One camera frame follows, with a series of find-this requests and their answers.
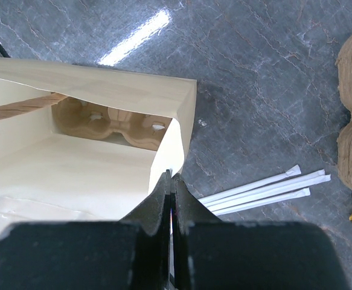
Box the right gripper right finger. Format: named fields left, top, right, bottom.
left=171, top=175, right=347, bottom=289

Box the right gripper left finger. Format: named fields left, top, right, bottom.
left=0, top=172, right=171, bottom=289

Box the beige paper bag with handles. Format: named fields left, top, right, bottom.
left=0, top=57, right=197, bottom=234

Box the white wrapped straw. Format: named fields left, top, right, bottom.
left=213, top=188, right=311, bottom=216
left=202, top=170, right=331, bottom=211
left=199, top=165, right=301, bottom=204

